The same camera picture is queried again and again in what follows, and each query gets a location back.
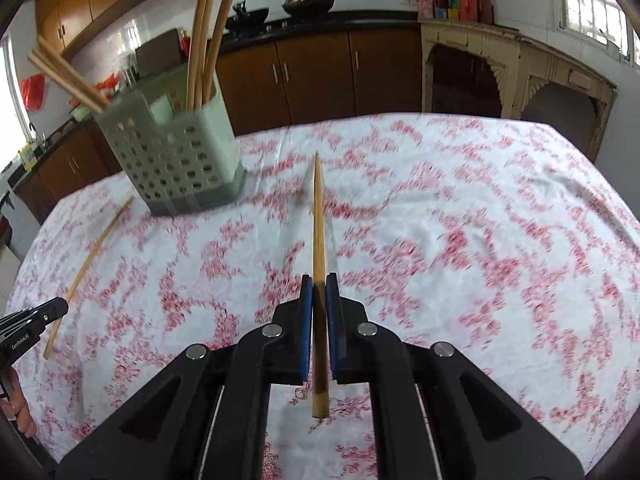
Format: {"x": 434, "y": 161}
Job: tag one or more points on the black kitchen countertop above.
{"x": 380, "y": 19}

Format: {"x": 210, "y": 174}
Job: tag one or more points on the dark pot with lid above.
{"x": 307, "y": 4}

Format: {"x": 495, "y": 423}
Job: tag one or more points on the bright kitchen window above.
{"x": 7, "y": 110}

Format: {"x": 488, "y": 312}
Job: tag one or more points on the barred side window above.
{"x": 590, "y": 5}

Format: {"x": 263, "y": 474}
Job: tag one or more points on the yellow green bottles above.
{"x": 27, "y": 156}

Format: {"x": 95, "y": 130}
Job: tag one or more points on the red floral white tablecloth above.
{"x": 450, "y": 210}

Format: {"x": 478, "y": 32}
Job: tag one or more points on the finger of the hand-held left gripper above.
{"x": 45, "y": 312}

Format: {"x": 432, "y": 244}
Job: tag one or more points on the green basin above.
{"x": 82, "y": 112}

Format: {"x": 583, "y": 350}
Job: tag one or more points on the black gas stove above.
{"x": 287, "y": 26}

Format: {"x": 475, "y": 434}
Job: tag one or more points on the hanging red plastic bag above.
{"x": 32, "y": 91}

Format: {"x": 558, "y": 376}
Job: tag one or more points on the brown wooden base cabinets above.
{"x": 310, "y": 75}

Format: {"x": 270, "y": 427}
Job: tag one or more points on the black wok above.
{"x": 248, "y": 17}

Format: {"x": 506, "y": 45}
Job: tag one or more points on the green perforated utensil holder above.
{"x": 170, "y": 160}

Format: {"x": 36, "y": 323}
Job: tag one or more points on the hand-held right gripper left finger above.
{"x": 306, "y": 330}

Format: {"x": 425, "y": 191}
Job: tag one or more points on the brown cutting board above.
{"x": 157, "y": 52}

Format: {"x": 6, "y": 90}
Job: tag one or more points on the worn beige wooden cabinet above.
{"x": 510, "y": 45}

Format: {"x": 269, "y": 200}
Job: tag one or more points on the red bottle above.
{"x": 186, "y": 45}

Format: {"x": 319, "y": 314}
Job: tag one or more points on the person's left hand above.
{"x": 17, "y": 400}

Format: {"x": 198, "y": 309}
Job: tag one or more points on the red and white bag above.
{"x": 110, "y": 84}

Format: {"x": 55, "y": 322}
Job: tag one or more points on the wooden chopstick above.
{"x": 93, "y": 256}
{"x": 206, "y": 20}
{"x": 225, "y": 25}
{"x": 318, "y": 220}
{"x": 60, "y": 79}
{"x": 195, "y": 45}
{"x": 60, "y": 56}

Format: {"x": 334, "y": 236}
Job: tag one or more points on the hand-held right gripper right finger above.
{"x": 334, "y": 330}

